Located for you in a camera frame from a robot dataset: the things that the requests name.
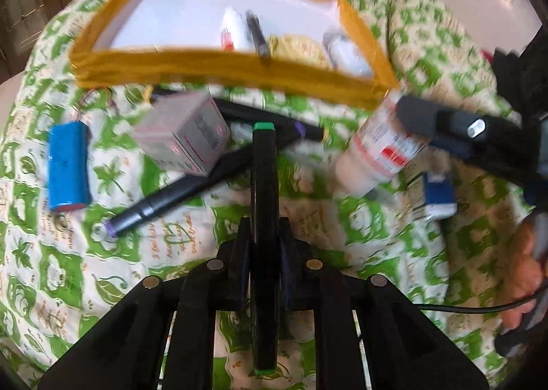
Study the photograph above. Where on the brown wooden furniture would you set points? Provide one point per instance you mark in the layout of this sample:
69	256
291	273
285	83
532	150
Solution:
30	9

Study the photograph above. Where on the black marker pen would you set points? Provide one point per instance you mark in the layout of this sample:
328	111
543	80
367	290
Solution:
259	37

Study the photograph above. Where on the person's right hand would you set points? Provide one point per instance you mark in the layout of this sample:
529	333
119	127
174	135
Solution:
524	270

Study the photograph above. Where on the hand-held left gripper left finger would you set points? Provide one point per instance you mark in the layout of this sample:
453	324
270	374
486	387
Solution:
242	261

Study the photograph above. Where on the white cream tube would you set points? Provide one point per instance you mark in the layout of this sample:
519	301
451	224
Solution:
233	26

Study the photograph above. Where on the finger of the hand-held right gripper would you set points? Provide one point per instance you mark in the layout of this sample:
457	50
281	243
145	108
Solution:
417	116

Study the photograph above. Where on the blue battery pack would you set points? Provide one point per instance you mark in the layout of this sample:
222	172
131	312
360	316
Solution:
68	167

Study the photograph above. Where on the black marker green cap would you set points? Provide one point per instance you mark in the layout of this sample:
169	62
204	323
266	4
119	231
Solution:
264	184

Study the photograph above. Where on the black marker purple cap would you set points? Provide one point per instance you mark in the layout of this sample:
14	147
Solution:
171	197

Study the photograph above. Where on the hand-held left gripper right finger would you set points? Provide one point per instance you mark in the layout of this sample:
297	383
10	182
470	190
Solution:
289	261

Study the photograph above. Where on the green printed blanket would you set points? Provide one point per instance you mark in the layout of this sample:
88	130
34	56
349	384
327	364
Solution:
43	287

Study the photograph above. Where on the large white bottle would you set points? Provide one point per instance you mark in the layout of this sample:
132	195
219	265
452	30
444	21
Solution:
346	52

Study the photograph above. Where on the small blue white box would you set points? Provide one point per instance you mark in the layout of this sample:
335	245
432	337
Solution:
432	195

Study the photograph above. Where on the yellow edged tray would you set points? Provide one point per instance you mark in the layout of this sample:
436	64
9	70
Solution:
214	67

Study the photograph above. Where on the white bottle red label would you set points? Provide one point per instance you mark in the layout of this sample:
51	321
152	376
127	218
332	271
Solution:
381	146

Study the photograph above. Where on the black marker yellow cap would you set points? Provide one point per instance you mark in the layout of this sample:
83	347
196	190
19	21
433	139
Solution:
265	116

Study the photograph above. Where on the grey cardboard box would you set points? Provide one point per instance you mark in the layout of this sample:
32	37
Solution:
180	133

